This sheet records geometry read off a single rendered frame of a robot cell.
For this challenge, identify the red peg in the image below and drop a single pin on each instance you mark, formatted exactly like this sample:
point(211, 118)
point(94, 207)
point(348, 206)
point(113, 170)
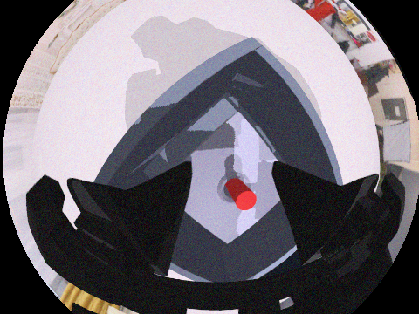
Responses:
point(243, 197)

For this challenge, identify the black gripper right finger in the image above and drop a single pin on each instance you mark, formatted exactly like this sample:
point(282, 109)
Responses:
point(316, 208)

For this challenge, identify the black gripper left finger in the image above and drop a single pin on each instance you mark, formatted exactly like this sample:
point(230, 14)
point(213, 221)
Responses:
point(149, 214)

